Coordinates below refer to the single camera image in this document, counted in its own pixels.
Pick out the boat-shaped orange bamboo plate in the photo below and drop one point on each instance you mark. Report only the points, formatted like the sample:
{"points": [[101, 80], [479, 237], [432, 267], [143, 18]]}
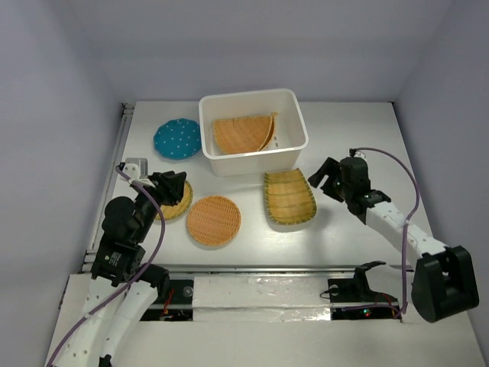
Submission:
{"points": [[271, 133]]}

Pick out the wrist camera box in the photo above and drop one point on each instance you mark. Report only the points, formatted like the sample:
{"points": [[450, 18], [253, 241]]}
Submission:
{"points": [[134, 169], [355, 153]]}

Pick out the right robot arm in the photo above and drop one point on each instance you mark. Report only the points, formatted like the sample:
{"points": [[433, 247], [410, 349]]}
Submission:
{"points": [[444, 282]]}

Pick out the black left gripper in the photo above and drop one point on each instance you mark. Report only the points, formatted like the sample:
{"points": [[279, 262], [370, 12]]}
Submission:
{"points": [[169, 184]]}

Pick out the fan-shaped orange bamboo plate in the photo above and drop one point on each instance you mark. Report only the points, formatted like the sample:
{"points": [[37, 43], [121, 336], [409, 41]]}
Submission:
{"points": [[241, 135]]}

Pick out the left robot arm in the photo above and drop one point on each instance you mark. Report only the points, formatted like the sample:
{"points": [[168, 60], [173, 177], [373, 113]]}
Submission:
{"points": [[122, 285]]}

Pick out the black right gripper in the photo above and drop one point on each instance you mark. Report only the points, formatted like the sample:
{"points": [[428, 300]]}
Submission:
{"points": [[329, 167]]}

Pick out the aluminium left side rail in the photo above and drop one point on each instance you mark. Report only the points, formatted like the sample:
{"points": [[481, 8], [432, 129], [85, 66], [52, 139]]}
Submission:
{"points": [[126, 117]]}

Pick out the round orange bamboo plate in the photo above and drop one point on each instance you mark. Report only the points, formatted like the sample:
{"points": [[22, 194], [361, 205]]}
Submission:
{"points": [[214, 220]]}

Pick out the round green-rimmed bamboo plate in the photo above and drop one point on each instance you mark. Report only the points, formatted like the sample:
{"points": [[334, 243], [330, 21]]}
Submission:
{"points": [[174, 212]]}

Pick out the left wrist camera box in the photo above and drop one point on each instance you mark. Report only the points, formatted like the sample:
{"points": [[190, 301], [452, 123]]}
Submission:
{"points": [[134, 169]]}

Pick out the blue polka dot plate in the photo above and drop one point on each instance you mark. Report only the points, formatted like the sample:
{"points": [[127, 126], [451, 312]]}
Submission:
{"points": [[178, 139]]}

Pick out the green-rimmed rectangular bamboo plate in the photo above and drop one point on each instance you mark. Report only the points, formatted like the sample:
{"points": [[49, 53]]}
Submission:
{"points": [[288, 198]]}

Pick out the aluminium front rail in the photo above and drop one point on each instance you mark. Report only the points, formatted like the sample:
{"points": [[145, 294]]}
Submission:
{"points": [[214, 269]]}

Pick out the aluminium rail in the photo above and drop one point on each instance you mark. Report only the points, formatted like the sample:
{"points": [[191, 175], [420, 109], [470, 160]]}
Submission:
{"points": [[126, 117], [214, 269]]}

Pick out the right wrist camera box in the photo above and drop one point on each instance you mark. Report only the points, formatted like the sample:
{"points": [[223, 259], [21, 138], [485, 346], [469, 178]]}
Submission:
{"points": [[355, 153]]}

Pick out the white plastic bin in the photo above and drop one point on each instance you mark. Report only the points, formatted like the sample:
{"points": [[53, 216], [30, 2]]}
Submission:
{"points": [[290, 136]]}

